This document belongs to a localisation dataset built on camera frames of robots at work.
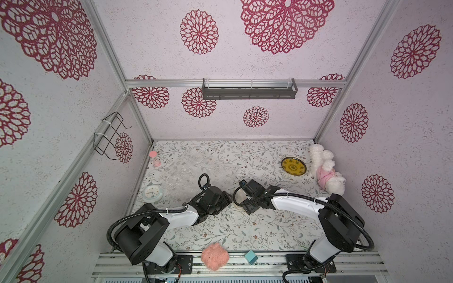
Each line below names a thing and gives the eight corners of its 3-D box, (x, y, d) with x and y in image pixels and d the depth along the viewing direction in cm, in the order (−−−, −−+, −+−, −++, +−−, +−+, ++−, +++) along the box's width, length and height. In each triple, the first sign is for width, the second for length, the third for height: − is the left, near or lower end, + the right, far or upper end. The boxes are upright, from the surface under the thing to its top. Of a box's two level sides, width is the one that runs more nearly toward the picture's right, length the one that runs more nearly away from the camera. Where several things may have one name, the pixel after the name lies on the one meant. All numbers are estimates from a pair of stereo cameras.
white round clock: (142, 201, 94) (140, 199, 92) (147, 187, 100) (145, 184, 97) (161, 201, 94) (159, 199, 92) (164, 187, 100) (163, 184, 97)
